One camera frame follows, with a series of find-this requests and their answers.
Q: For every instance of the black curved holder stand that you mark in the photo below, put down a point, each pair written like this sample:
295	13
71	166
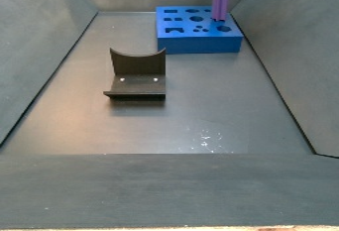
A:
139	75

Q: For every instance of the blue shape sorter board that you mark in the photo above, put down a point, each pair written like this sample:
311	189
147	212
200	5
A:
187	31

